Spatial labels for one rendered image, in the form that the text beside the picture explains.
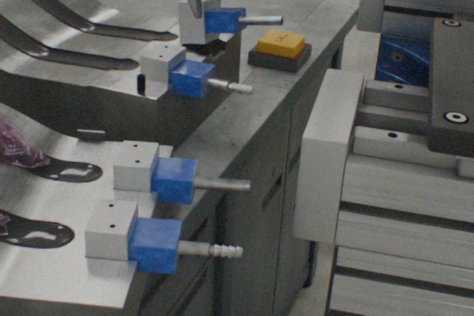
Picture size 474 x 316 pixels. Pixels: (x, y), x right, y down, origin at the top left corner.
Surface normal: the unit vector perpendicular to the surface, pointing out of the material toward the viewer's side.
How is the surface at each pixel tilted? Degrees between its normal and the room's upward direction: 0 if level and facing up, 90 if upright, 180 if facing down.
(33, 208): 9
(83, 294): 0
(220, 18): 81
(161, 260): 90
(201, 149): 0
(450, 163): 90
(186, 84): 90
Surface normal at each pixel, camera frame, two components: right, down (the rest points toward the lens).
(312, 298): 0.04, -0.88
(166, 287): 0.93, 0.22
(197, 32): -0.37, 0.29
